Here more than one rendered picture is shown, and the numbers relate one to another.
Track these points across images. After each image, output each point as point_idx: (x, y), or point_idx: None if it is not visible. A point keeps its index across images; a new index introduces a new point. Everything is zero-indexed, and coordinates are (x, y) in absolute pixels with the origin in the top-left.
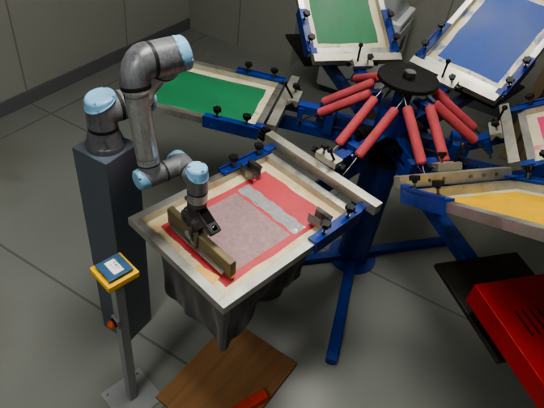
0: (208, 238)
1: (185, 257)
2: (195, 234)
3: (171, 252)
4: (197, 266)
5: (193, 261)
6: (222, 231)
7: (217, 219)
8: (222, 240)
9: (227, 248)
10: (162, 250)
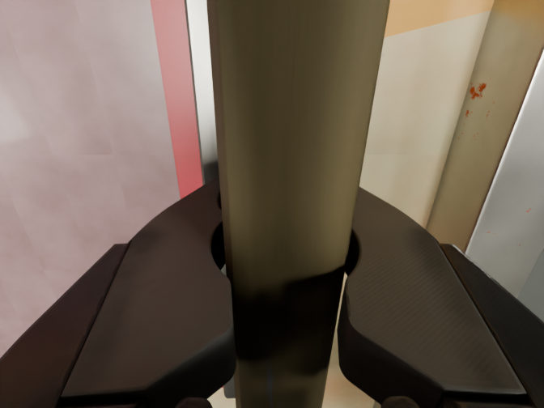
0: (251, 121)
1: (388, 163)
2: (437, 331)
3: (512, 242)
4: (409, 10)
5: (380, 91)
6: (10, 191)
7: (2, 286)
8: (49, 119)
9: (40, 0)
10: (520, 290)
